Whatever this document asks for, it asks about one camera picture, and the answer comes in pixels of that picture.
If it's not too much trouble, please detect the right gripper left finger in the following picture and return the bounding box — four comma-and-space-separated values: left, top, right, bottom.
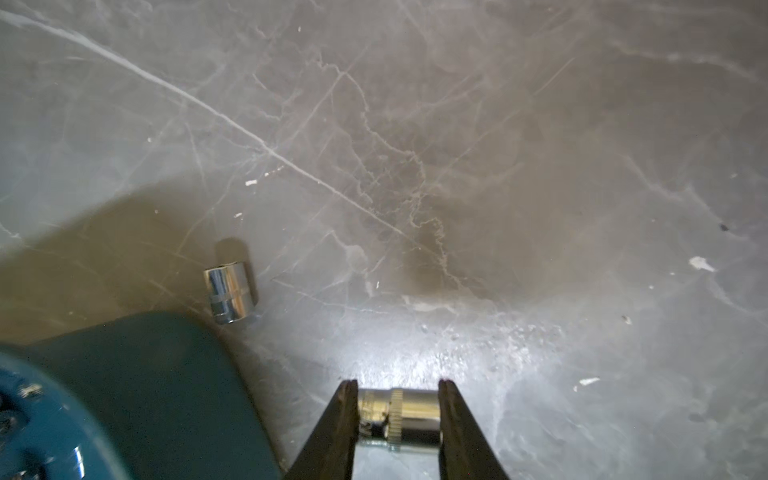
285, 380, 360, 480

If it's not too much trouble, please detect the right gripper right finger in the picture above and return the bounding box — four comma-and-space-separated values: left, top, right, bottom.
438, 379, 509, 480

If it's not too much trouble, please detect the chrome socket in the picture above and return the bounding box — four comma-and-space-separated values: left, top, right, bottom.
357, 388, 442, 452
203, 262, 256, 325

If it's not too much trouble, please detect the teal plastic storage box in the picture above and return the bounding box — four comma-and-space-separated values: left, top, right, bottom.
1, 312, 281, 479

